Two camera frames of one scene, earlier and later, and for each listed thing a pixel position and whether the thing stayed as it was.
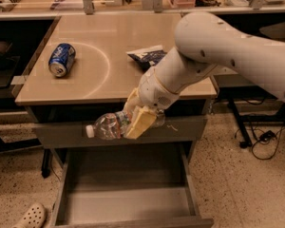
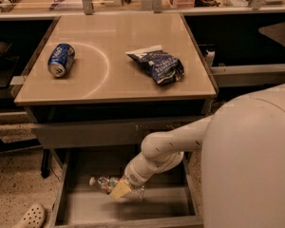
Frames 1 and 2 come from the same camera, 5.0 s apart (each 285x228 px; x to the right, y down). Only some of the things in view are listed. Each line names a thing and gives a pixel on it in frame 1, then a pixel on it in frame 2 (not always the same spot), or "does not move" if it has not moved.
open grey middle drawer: [143, 185] does not move
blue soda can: [62, 59] does not move
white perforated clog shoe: [34, 218] does not move
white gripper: [154, 91] to [134, 178]
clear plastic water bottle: [109, 125] to [105, 184]
